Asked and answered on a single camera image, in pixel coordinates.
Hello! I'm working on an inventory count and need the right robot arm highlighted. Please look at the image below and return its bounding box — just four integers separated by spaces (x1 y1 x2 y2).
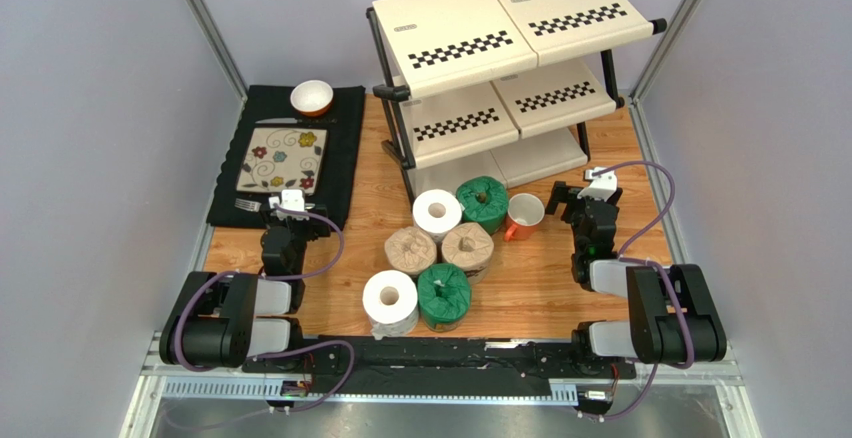
545 181 728 366

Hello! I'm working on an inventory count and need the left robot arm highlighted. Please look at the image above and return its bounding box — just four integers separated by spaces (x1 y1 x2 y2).
159 204 340 372

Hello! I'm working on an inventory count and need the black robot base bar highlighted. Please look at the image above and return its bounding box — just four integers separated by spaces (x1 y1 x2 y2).
242 335 637 397

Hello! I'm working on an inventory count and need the cream checkered three-tier shelf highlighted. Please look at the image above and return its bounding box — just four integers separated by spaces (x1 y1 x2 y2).
366 0 668 199

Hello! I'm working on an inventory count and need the orange mug white inside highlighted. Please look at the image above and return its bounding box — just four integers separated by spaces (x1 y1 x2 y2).
503 193 545 242

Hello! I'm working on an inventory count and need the floral square plate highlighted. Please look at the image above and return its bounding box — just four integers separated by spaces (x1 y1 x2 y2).
236 126 328 196

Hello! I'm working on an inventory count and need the silver knife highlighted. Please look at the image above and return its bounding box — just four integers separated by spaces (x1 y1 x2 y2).
255 117 313 126

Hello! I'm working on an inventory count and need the white orange-rimmed bowl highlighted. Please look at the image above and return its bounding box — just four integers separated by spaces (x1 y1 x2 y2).
290 80 334 117

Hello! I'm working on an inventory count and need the black cloth placemat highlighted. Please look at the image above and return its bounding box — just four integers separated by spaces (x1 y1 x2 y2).
207 85 365 229

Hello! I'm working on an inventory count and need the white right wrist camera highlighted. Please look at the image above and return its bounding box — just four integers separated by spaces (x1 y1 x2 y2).
578 167 618 201

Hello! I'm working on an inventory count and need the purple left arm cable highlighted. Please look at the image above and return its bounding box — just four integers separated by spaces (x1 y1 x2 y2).
169 207 347 419

